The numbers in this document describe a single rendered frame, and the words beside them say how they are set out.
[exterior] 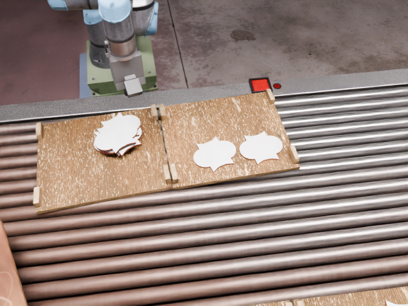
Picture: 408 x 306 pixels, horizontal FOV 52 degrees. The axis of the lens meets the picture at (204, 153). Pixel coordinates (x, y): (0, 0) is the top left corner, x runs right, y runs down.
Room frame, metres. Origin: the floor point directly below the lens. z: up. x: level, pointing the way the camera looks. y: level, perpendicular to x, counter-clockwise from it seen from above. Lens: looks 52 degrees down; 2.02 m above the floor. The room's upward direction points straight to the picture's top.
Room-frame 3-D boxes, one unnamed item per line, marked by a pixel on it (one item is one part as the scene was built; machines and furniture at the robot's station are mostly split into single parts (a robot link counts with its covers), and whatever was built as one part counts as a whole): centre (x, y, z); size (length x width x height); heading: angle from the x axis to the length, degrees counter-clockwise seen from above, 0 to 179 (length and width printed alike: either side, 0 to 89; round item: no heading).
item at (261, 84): (1.16, -0.21, 0.92); 0.06 x 0.06 x 0.01; 7
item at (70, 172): (0.84, 0.33, 0.93); 0.41 x 0.35 x 0.02; 102
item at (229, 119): (0.91, -0.07, 0.93); 0.41 x 0.35 x 0.02; 101
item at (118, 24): (0.91, 0.22, 1.40); 0.09 x 0.08 x 0.11; 3
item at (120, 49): (0.91, 0.22, 1.32); 0.08 x 0.08 x 0.05
